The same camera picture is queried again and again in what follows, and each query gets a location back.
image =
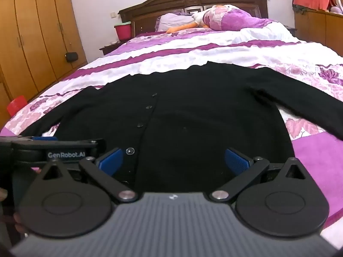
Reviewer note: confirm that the light wooden wardrobe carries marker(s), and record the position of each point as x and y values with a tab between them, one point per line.
34	32

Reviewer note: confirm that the light wooden low cabinet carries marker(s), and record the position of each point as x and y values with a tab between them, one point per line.
321	29

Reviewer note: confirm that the purple floral pillow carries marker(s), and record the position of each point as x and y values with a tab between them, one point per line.
235	18

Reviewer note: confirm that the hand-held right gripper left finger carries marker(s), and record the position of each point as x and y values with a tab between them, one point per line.
112	161

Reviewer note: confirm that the small black bag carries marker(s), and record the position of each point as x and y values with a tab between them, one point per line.
71	56

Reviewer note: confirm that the white orange plush toy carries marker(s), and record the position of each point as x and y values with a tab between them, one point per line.
199	17

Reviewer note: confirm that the black buttoned cardigan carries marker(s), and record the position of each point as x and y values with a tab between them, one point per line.
187	107

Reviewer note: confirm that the red plastic stool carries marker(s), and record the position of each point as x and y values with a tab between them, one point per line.
16	106

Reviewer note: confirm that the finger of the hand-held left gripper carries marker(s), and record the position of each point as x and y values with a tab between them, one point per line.
45	138

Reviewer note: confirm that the person's left hand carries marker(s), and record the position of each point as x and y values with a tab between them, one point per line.
19	222

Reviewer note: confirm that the dark cloth on cabinet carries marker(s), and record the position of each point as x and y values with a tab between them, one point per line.
300	8

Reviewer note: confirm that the lavender pillow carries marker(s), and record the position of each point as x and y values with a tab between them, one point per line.
174	21

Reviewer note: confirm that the red bin with green rim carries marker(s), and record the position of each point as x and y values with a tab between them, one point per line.
122	32

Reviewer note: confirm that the dark wooden nightstand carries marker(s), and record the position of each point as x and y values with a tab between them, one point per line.
109	48

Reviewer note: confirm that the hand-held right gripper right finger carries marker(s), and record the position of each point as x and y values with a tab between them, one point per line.
236	162

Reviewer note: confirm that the small purple plush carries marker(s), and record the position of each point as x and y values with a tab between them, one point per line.
336	9

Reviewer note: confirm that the purple white floral bedspread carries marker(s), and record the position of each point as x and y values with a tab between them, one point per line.
187	50

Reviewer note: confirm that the white wall socket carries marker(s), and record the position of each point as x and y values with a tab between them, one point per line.
112	14

